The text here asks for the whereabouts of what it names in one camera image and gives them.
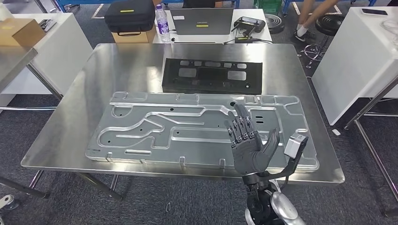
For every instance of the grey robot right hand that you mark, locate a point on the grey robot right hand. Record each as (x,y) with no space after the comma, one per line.
(248,155)

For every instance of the black plastic panel part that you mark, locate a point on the black plastic panel part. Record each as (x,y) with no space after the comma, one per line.
(211,74)

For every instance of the stainless steel workbench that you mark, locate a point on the stainless steel workbench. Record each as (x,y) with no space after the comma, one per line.
(124,68)

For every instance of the machined aluminium plate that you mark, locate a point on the machined aluminium plate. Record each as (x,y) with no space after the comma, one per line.
(186,130)

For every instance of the white paper scrap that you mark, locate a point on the white paper scrap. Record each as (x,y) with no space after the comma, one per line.
(336,132)

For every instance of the black power adapter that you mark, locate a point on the black power adapter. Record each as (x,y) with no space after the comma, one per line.
(243,39)

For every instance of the black handheld controller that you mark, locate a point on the black handheld controller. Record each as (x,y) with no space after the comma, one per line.
(253,24)

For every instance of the black round stool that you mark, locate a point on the black round stool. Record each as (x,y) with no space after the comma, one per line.
(329,24)
(274,24)

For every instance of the white table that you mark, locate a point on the white table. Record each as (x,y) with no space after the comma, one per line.
(62,62)
(351,62)

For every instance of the white desk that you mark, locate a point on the white desk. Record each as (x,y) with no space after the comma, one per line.
(245,12)

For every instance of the grey laptop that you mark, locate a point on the grey laptop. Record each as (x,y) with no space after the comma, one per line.
(186,21)

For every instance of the green crate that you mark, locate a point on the green crate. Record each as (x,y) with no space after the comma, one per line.
(267,6)

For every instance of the clear water bottle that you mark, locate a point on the clear water bottle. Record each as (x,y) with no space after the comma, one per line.
(162,24)

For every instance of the person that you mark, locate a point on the person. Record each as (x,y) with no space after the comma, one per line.
(323,11)

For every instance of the brown cardboard box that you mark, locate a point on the brown cardboard box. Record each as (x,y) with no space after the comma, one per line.
(133,38)
(18,31)

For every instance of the black carrying case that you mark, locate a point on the black carrying case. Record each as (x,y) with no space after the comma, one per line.
(130,18)

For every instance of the black phone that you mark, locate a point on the black phone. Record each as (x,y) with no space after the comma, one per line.
(374,11)

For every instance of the stainless steel table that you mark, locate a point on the stainless steel table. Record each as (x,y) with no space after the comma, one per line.
(12,65)

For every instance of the steel tube table frame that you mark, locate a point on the steel tube table frame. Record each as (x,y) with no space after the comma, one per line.
(371,101)

